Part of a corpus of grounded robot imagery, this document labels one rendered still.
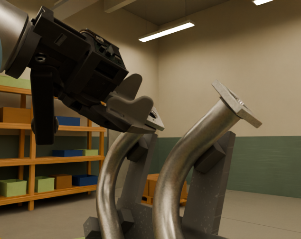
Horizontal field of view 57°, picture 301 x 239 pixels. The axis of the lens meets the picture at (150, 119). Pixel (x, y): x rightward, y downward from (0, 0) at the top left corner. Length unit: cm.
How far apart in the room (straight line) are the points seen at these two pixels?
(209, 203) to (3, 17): 29
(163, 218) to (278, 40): 658
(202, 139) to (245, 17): 702
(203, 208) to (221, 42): 708
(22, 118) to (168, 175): 481
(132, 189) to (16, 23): 29
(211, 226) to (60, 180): 517
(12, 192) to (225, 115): 485
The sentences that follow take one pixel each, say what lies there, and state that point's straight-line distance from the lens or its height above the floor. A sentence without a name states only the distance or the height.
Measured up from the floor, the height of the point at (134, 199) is 105.
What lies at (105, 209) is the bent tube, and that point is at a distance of 43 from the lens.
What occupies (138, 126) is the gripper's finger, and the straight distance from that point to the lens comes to 39.
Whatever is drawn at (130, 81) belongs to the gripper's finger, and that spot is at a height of 123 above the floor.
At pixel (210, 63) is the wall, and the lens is 736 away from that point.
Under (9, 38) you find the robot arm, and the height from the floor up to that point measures 124.
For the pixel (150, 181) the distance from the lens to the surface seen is 510.
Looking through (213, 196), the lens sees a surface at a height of 108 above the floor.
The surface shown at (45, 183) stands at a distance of 527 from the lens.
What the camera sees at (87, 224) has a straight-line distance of 45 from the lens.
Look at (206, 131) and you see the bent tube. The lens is 30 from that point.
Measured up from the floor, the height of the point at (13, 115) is 156.
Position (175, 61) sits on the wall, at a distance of 799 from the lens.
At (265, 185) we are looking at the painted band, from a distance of 663.
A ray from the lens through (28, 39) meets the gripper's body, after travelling 33.
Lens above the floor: 114
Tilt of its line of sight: 5 degrees up
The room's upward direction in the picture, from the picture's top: straight up
